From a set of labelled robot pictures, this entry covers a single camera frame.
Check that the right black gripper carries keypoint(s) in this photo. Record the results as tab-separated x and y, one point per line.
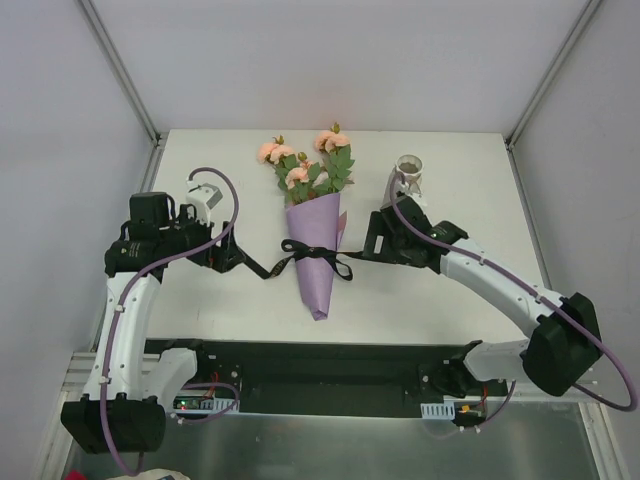
376	236

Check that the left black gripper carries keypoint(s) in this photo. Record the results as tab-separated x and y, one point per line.
223	254

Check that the purple wrapping paper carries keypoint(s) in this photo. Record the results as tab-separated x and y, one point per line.
315	228

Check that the black ribbon gold lettering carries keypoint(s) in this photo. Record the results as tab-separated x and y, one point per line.
299	251

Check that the pink rose stem three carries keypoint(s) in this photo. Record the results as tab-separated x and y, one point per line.
337	162

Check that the pink rose stem one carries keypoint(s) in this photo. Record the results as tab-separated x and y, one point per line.
277	160

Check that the pink tissue paper sheet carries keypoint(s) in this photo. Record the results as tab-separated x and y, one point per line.
342	221

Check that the pink rose stem two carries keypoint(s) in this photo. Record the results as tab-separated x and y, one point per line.
296	175

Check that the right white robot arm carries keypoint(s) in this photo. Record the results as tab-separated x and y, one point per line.
559	330

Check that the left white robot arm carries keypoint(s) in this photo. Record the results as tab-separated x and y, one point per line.
123	409

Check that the white ribbed ceramic vase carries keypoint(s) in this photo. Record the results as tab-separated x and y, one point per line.
405	177

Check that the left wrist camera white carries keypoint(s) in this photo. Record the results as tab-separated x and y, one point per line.
204	197

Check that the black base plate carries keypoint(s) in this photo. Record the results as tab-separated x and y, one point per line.
386	381

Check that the left aluminium frame post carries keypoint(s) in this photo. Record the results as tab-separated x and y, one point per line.
120	72

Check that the aluminium frame post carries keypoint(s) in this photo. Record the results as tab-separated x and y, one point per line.
120	72
575	33

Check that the right aluminium frame post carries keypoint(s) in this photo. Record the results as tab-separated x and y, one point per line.
575	33

